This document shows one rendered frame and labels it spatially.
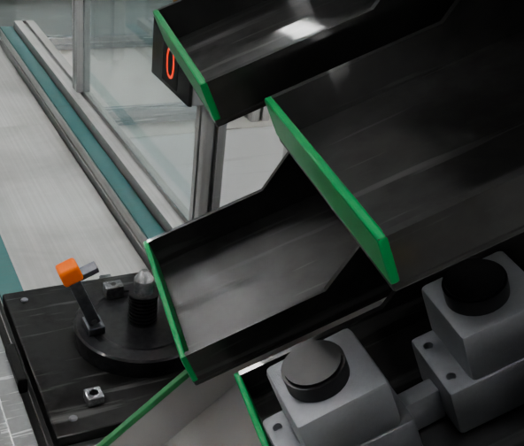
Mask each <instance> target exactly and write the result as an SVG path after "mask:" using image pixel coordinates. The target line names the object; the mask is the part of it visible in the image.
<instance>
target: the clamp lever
mask: <svg viewBox="0 0 524 446"><path fill-rule="evenodd" d="M56 270H57V272H58V275H59V277H60V279H61V281H62V282H63V284H64V286H65V287H70V289H71V290H72V292H73V295H74V297H75V299H76V301H77V303H78V305H79V306H80V308H81V311H82V313H83V315H84V317H85V318H86V320H87V322H88V323H89V325H90V326H93V325H95V324H96V323H98V322H100V318H99V317H98V315H97V313H96V310H95V308H94V306H93V304H92V303H91V301H90V299H89V296H88V294H87V292H86V290H85V288H84V287H83V285H82V283H81V281H83V280H85V279H87V278H88V277H90V276H92V275H94V274H96V273H99V269H98V267H97V266H96V263H95V262H94V261H93V262H91V263H88V264H86V265H84V266H82V267H80V268H79V267H78V265H77V263H76V261H75V259H74V258H69V259H67V260H66V261H64V262H62V263H59V264H57V265H56Z"/></svg>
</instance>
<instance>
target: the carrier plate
mask: <svg viewBox="0 0 524 446"><path fill-rule="evenodd" d="M137 274H138V273H129V274H123V275H117V276H112V277H106V278H101V279H95V280H90V281H82V282H81V283H82V285H83V287H84V288H85V290H86V292H87V294H88V296H89V298H91V297H92V296H93V295H95V294H97V293H99V292H101V291H103V282H106V281H115V280H121V282H122V283H123V285H130V284H134V280H135V276H136V275H137ZM3 307H4V312H5V315H6V318H7V319H8V322H9V325H10V327H11V330H12V334H13V336H14V339H15V342H16V343H17V346H18V349H19V353H20V355H21V358H22V360H23V363H24V366H25V368H26V370H27V375H28V377H29V379H30V382H31V385H32V387H33V390H34V392H35V396H36V399H37V402H38V404H39V406H40V409H41V411H42V415H43V418H44V420H45V423H46V426H47V428H48V430H49V433H50V437H51V440H52V442H53V444H54V446H68V445H72V444H76V443H79V442H85V441H89V440H93V439H96V438H100V437H104V436H107V435H108V434H110V433H111V432H112V431H113V430H114V429H115V428H117V427H118V426H119V425H120V424H121V423H123V422H124V421H125V420H126V419H127V418H129V417H130V416H131V415H132V414H133V413H134V412H136V411H137V410H138V409H139V408H141V407H142V406H143V405H144V404H145V403H147V402H148V401H149V400H150V399H151V398H152V397H154V396H155V395H156V394H157V393H158V392H159V391H160V390H161V389H162V388H163V387H165V386H166V385H167V384H168V383H169V382H170V381H172V380H173V379H174V378H175V377H176V376H178V375H179V374H180V373H181V372H183V371H184V370H185V368H184V369H182V370H180V371H179V372H176V373H171V374H168V375H164V376H159V377H152V378H131V377H124V376H119V375H116V374H112V373H108V372H105V371H103V370H100V369H98V368H96V367H94V366H93V365H92V364H90V363H89V362H88V361H86V360H85V359H84V358H83V357H82V356H81V354H80V353H79V352H78V350H77V349H76V347H75V344H74V340H73V321H74V316H75V314H76V312H77V311H78V309H79V308H80V306H79V305H78V303H77V301H76V299H75V297H74V295H73V292H72V290H71V289H70V287H65V286H64V284H63V285H57V286H52V287H47V288H36V289H30V290H25V291H20V292H14V293H9V294H3ZM98 386H99V387H100V388H101V389H102V391H103V394H104V404H99V405H96V406H92V407H88V406H87V404H86V402H85V400H84V397H83V390H84V389H86V388H93V387H98Z"/></svg>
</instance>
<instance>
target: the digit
mask: <svg viewBox="0 0 524 446"><path fill-rule="evenodd" d="M177 72H178V62H177V61H176V59H175V58H174V56H173V54H172V52H171V51H170V50H169V48H168V47H167V45H166V42H165V40H164V43H163V62H162V79H163V80H164V81H165V82H166V83H167V84H169V85H170V86H171V87H172V88H173V89H174V90H175V91H176V88H177Z"/></svg>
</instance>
